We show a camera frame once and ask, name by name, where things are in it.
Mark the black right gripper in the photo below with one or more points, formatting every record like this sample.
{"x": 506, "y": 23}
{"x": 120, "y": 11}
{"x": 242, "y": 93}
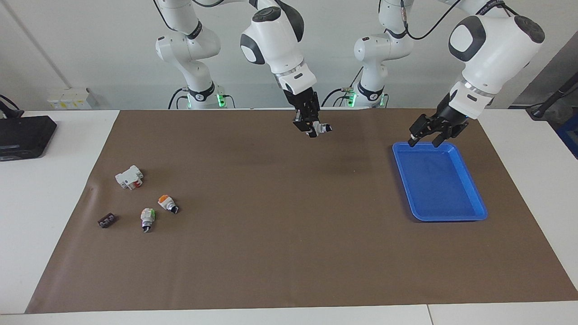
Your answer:
{"x": 303, "y": 100}

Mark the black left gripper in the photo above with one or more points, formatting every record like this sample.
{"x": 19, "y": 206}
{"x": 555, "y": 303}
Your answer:
{"x": 451, "y": 118}

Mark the orange white rotary switch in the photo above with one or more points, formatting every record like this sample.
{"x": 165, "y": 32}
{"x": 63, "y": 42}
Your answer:
{"x": 165, "y": 201}
{"x": 323, "y": 128}

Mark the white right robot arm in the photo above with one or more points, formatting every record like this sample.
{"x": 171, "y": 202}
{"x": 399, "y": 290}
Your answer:
{"x": 275, "y": 40}

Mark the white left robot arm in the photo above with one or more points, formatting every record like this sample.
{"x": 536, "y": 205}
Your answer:
{"x": 492, "y": 49}

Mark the blue plastic tray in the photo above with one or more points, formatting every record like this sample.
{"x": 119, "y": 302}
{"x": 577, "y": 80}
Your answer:
{"x": 438, "y": 185}

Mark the brown table mat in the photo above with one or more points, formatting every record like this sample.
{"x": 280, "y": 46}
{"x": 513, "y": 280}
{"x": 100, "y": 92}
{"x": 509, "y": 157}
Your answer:
{"x": 289, "y": 225}

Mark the black tripod stand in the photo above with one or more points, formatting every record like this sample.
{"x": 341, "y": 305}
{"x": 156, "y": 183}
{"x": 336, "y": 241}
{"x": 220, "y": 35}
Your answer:
{"x": 539, "y": 112}

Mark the blue crate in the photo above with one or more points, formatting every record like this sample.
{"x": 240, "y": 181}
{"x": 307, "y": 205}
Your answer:
{"x": 570, "y": 137}

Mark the white circuit breaker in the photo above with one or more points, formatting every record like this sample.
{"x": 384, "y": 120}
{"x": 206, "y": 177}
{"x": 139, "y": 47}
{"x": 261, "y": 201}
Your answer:
{"x": 128, "y": 177}

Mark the dark brown terminal block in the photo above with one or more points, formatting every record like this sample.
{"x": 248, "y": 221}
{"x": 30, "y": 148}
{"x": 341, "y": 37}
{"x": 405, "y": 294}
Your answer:
{"x": 107, "y": 220}

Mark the black electronics box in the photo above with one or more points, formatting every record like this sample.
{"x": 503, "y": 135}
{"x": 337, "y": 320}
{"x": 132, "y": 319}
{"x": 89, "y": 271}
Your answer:
{"x": 22, "y": 135}

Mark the green white rotary switch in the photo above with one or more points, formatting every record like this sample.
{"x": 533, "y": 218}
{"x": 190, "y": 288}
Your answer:
{"x": 147, "y": 216}

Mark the white wall socket box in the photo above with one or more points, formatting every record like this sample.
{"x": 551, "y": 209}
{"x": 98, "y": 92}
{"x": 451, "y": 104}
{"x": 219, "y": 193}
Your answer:
{"x": 70, "y": 99}

